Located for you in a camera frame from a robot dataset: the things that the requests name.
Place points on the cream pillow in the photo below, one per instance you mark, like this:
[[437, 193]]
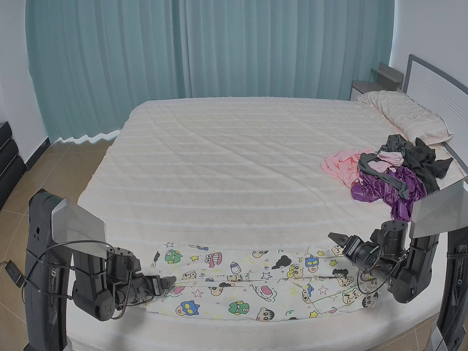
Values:
[[406, 113]]

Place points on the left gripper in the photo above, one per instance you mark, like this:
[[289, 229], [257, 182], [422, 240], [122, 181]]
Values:
[[153, 285]]

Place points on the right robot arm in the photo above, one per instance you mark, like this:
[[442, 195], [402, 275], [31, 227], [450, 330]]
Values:
[[424, 261]]

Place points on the blue-green curtain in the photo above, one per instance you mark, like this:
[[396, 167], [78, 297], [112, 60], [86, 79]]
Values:
[[285, 35], [109, 49]]

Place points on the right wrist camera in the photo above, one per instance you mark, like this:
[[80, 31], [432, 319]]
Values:
[[375, 237]]

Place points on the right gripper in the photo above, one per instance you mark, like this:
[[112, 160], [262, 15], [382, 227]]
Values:
[[360, 250]]

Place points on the grey bedside table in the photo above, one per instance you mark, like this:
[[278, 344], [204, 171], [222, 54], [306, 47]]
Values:
[[387, 77]]

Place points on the pile of clothes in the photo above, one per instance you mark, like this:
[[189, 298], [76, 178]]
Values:
[[395, 185]]

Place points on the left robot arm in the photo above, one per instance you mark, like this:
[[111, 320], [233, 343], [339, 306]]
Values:
[[47, 250]]

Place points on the black power adapter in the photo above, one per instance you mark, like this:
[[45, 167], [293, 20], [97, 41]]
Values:
[[12, 271]]

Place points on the white printed pyjama top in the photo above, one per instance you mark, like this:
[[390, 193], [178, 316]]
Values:
[[256, 291]]

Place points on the bed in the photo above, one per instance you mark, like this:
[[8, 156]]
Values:
[[219, 159]]

